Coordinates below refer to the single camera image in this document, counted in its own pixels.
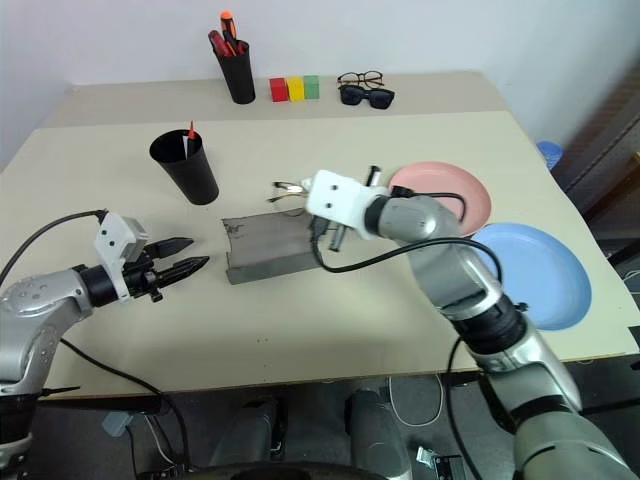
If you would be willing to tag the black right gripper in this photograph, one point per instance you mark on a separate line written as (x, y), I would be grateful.
(319, 227)

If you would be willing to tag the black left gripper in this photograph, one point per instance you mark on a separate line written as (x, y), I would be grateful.
(141, 280)

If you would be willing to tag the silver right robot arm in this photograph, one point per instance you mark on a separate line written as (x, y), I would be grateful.
(430, 222)

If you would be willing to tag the black curved robot base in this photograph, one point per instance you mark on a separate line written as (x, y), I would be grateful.
(280, 471)

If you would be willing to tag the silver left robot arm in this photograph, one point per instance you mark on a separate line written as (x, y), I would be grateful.
(30, 300)

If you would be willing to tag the open grey glasses case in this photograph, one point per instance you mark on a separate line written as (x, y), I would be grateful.
(270, 245)

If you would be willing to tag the wide black plastic cup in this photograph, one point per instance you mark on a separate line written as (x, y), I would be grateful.
(192, 177)

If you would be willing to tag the tall black pen holder cup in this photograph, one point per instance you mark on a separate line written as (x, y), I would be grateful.
(240, 75)

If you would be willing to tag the white marker with black cap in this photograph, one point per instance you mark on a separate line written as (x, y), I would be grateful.
(373, 176)

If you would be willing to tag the pink plate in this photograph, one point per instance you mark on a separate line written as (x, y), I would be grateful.
(435, 175)

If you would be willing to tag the white marker with red cap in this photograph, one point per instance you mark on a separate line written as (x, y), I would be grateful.
(191, 132)

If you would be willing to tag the black sunglasses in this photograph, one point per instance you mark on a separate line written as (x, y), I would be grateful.
(380, 98)

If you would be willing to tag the green wooden block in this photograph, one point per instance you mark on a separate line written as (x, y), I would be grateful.
(312, 87)

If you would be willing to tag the yellow wooden block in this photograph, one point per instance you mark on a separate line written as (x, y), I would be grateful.
(296, 89)

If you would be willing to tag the red wooden block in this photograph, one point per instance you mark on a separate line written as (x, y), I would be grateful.
(279, 91)

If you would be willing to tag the pale blue plastic piece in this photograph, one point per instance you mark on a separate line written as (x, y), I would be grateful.
(117, 424)

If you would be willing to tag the grey rounded robot leg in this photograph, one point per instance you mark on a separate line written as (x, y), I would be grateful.
(375, 430)
(250, 432)

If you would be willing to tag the blue plate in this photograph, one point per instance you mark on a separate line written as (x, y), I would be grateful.
(542, 272)

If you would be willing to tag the blue round plastic object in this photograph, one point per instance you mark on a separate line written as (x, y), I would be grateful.
(550, 154)

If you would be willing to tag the dark brown furniture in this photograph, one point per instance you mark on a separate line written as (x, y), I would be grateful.
(610, 150)

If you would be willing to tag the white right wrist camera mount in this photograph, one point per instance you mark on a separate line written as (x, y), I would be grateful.
(336, 200)

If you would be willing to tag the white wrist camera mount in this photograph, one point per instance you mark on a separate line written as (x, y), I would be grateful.
(336, 200)
(111, 240)

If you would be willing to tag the thin gold frame eyeglasses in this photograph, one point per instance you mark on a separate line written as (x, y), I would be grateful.
(291, 190)

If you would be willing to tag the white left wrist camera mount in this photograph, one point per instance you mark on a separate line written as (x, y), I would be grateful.
(111, 240)

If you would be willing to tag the brown frame eyeglasses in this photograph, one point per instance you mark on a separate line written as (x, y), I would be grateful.
(372, 74)

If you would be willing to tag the small metal bracket on floor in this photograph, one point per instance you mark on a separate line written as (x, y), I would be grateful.
(440, 462)

